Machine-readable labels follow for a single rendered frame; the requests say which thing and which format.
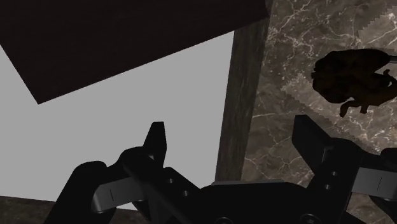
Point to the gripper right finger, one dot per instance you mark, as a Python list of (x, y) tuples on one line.
[(338, 167)]

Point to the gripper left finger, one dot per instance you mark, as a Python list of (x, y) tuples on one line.
[(145, 173)]

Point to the dark brown figure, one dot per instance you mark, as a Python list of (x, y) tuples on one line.
[(347, 77)]

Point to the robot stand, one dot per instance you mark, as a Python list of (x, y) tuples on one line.
[(118, 40)]

